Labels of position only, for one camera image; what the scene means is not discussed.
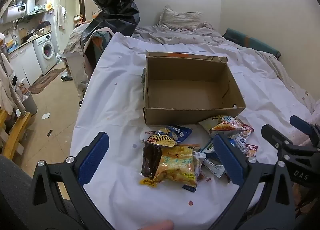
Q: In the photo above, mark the white paper scrap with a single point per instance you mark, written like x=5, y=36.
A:
x=46, y=116

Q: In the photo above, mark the brown floor rug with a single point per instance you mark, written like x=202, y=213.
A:
x=45, y=80

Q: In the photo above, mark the teal rolled mat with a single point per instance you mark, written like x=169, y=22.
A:
x=252, y=42

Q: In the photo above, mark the brown cardboard box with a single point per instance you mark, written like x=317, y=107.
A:
x=187, y=115

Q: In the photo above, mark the yellow chip snack packet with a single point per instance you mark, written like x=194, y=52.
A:
x=175, y=167

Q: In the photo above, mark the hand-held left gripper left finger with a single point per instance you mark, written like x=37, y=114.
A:
x=95, y=156

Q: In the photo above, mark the grey trash bin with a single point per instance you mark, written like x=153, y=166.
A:
x=31, y=105

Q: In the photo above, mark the white water heater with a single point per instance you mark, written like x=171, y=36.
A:
x=22, y=7

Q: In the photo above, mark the white washing machine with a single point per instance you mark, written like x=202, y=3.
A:
x=45, y=50

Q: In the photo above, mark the white kitchen cabinet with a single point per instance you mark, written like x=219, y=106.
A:
x=27, y=62

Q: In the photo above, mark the yellow wooden chair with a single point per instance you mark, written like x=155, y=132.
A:
x=15, y=132

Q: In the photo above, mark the pile of clothes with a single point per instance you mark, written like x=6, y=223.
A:
x=97, y=40

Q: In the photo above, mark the white blue nut packet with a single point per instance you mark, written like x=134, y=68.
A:
x=247, y=147

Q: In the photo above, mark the white red chip packet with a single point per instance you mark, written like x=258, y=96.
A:
x=225, y=126

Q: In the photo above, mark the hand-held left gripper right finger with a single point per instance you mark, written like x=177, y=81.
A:
x=228, y=160

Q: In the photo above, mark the blue cartoon snack packet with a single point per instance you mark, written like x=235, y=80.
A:
x=175, y=133

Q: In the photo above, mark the white hanging cloth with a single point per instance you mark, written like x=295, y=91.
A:
x=5, y=87

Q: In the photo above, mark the person's left hand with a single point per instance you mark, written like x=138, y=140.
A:
x=157, y=226

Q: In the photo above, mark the white hanging towel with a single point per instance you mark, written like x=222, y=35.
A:
x=60, y=17

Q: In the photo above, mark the floral pillow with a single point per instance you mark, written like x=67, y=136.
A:
x=180, y=18

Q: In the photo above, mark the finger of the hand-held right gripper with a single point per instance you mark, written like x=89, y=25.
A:
x=275, y=135
x=302, y=125

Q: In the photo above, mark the dark meat snack packet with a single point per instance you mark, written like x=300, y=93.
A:
x=150, y=160

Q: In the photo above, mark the blue white snack packet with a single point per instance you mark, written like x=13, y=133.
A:
x=207, y=148

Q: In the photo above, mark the white bed sheet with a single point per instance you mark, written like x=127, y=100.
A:
x=120, y=95

